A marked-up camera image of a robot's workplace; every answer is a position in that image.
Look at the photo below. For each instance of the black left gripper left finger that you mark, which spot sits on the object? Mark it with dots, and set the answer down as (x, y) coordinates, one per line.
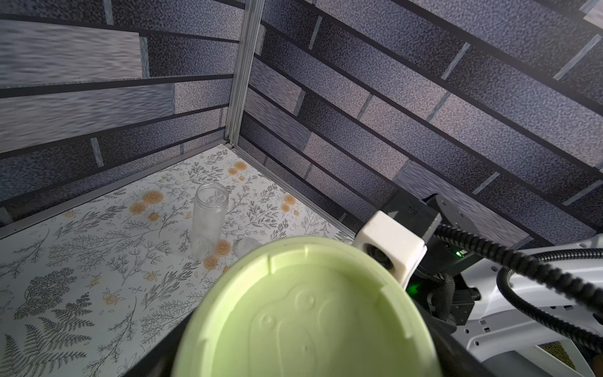
(159, 361)

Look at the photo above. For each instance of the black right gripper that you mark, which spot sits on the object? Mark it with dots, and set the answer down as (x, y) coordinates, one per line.
(445, 298)

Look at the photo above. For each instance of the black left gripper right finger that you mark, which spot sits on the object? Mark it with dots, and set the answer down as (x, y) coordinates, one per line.
(453, 358)

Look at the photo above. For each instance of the glass jar with green lid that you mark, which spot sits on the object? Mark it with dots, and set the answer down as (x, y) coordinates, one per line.
(306, 306)

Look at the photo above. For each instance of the tall clear plastic jar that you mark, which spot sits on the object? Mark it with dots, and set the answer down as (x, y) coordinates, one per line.
(210, 207)

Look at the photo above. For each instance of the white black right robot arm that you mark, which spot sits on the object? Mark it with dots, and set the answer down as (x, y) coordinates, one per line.
(530, 309)

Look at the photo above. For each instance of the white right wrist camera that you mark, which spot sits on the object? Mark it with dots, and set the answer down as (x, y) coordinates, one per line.
(396, 236)

